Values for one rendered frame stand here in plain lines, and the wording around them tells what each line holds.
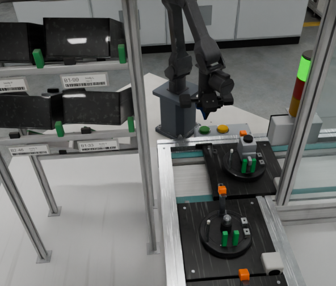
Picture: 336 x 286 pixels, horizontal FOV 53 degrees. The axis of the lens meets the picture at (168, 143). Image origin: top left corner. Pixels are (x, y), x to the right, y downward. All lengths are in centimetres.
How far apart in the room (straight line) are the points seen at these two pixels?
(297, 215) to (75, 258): 68
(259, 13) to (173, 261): 355
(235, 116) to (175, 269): 85
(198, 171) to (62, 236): 50
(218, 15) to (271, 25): 65
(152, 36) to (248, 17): 110
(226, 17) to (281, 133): 326
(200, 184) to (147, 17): 302
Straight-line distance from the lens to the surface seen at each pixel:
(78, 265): 108
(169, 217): 101
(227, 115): 156
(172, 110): 133
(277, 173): 115
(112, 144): 75
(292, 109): 88
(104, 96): 76
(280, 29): 435
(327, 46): 79
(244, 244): 93
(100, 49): 68
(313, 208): 113
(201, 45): 110
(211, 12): 403
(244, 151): 106
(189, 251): 93
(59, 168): 137
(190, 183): 115
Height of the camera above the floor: 175
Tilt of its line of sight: 40 degrees down
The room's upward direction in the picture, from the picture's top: 2 degrees counter-clockwise
